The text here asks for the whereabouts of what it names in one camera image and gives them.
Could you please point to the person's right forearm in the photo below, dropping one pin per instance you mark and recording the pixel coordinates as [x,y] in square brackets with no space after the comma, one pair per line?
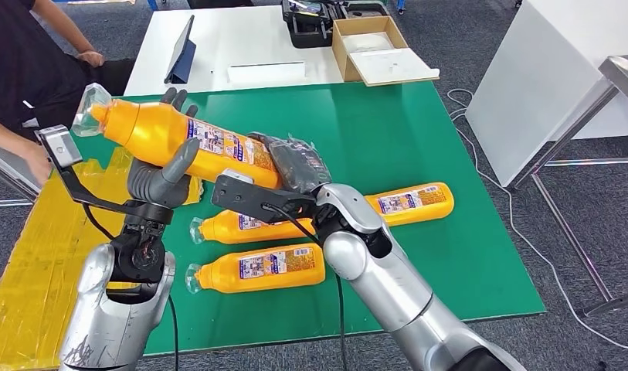
[1,130]

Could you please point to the white flat box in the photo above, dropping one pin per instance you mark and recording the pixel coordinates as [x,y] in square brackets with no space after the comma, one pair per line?
[265,73]

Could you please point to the white foam pad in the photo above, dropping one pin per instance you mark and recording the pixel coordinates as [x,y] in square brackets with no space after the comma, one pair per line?
[367,42]

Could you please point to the orange detergent bottle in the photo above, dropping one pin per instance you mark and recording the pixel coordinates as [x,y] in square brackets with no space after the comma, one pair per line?
[231,231]
[262,279]
[150,128]
[416,210]

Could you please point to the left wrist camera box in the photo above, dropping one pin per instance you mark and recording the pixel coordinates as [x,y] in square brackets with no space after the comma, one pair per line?
[60,146]

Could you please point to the black tool case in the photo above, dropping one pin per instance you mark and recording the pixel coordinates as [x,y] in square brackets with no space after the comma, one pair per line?
[308,29]

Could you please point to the steel table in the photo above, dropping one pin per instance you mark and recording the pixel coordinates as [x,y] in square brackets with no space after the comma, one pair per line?
[626,71]

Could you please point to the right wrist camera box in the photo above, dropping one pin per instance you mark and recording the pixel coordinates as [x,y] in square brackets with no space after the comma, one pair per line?
[242,197]

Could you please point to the yellow plastic sheet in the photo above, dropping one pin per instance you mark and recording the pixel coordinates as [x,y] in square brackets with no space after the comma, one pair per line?
[37,286]

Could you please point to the tablet in blue case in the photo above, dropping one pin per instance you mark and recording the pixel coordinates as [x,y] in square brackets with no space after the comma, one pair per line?
[180,55]

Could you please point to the white box lid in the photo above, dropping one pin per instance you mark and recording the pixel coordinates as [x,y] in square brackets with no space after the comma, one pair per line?
[390,65]

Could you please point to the blue frame leg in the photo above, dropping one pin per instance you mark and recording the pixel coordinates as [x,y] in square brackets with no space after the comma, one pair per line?
[152,4]
[401,6]

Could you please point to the person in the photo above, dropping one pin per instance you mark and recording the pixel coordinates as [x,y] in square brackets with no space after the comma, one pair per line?
[22,61]

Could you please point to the person's right hand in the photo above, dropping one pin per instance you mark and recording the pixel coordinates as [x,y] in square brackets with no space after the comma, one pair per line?
[37,161]

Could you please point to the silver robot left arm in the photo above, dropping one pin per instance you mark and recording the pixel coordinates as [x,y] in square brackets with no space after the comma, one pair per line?
[114,317]

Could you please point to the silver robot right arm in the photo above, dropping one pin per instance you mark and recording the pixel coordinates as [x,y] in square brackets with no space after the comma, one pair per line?
[395,286]

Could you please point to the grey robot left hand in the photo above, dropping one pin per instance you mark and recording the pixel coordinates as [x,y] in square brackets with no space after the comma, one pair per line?
[157,187]

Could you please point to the person's left forearm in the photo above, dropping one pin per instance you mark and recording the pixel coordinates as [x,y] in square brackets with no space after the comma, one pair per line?
[65,25]

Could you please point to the cardboard box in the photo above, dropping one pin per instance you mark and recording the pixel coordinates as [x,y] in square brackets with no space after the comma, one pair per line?
[339,50]

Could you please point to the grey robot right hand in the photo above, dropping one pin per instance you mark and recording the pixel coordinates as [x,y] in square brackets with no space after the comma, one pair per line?
[298,166]

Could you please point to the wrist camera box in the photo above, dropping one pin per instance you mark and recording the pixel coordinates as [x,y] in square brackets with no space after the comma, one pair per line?
[60,146]
[242,197]

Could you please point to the person's left hand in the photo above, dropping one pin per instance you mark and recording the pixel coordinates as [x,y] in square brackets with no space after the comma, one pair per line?
[91,58]

